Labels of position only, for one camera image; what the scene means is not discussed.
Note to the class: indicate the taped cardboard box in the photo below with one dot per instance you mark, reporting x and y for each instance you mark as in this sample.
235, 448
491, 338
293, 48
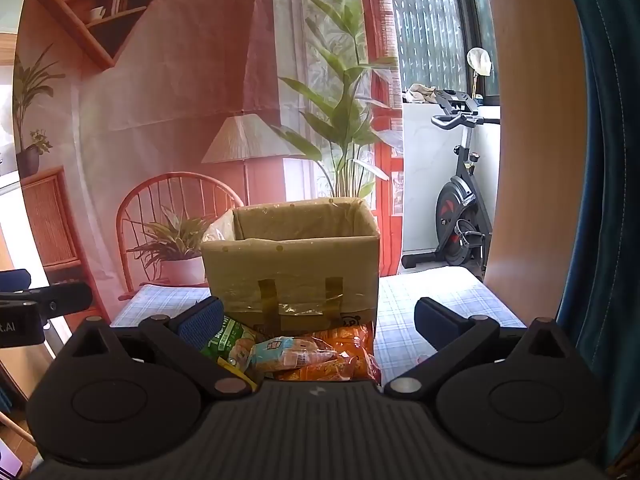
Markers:
295, 265

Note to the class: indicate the window with grille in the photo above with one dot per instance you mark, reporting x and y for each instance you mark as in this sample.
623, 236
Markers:
430, 25

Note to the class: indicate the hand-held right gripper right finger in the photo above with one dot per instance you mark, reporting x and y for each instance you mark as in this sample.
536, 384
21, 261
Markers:
431, 321

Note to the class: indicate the blue curtain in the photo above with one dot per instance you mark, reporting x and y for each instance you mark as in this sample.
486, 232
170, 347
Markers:
610, 160

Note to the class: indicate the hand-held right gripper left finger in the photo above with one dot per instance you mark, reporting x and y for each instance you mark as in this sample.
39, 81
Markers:
200, 321

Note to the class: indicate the crumpled beige cloth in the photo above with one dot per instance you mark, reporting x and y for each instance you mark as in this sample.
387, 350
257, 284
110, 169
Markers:
420, 94

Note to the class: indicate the light blue snack packet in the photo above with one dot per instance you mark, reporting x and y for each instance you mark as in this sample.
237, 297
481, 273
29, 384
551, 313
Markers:
280, 352

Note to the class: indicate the wooden panel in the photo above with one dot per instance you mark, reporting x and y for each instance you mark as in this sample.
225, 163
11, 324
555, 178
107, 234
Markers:
535, 160

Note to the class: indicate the white gooseneck lamp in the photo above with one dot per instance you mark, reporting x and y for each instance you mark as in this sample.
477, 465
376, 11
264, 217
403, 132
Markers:
480, 59

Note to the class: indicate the green snack packet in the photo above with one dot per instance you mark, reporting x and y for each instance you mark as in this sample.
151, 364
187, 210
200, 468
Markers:
232, 342

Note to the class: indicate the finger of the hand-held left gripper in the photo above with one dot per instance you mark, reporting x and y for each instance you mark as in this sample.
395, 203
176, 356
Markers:
14, 280
55, 299

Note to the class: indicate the orange snack packet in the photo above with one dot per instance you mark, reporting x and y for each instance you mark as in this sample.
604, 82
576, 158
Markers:
345, 345

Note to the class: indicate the black exercise bike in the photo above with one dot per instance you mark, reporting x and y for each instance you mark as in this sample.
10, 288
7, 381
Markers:
452, 210

